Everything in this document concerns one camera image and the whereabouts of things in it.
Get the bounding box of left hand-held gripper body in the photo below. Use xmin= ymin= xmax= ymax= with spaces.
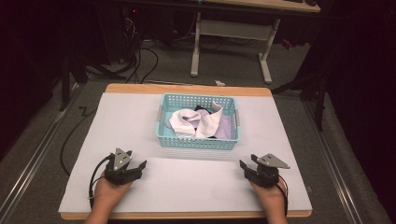
xmin=104 ymin=147 xmax=143 ymax=187

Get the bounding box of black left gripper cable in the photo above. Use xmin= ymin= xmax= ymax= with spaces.
xmin=88 ymin=155 xmax=112 ymax=210

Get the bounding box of metal floor rail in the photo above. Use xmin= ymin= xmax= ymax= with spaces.
xmin=303 ymin=99 xmax=363 ymax=224
xmin=0 ymin=83 xmax=82 ymax=218

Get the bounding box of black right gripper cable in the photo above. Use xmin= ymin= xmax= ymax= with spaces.
xmin=277 ymin=175 xmax=290 ymax=217

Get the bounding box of person's right hand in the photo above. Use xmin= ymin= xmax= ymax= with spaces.
xmin=249 ymin=181 xmax=287 ymax=216

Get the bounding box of teal plastic basket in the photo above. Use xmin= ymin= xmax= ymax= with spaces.
xmin=155 ymin=92 xmax=241 ymax=151

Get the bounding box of white-framed wooden desk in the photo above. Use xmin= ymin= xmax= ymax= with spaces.
xmin=190 ymin=0 xmax=321 ymax=85

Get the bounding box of thin black floor cable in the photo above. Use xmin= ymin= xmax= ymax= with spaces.
xmin=59 ymin=105 xmax=96 ymax=177

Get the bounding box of black cloth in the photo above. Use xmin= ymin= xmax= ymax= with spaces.
xmin=193 ymin=105 xmax=217 ymax=114

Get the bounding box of light purple cloth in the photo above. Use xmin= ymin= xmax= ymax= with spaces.
xmin=165 ymin=108 xmax=233 ymax=140

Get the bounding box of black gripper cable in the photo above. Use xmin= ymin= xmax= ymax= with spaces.
xmin=277 ymin=175 xmax=290 ymax=217
xmin=88 ymin=155 xmax=112 ymax=210

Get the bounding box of white towel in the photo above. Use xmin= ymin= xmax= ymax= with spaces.
xmin=168 ymin=100 xmax=224 ymax=140

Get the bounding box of dark metal stand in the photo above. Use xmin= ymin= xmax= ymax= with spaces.
xmin=270 ymin=62 xmax=330 ymax=132
xmin=57 ymin=46 xmax=125 ymax=112

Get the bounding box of bundle of black floor cables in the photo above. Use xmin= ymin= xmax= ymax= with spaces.
xmin=87 ymin=12 xmax=160 ymax=85

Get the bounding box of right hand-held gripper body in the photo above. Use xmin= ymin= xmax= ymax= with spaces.
xmin=244 ymin=153 xmax=291 ymax=189

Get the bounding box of person's left hand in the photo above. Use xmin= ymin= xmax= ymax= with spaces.
xmin=92 ymin=176 xmax=134 ymax=215

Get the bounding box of white table mat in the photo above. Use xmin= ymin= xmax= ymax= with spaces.
xmin=58 ymin=91 xmax=314 ymax=215

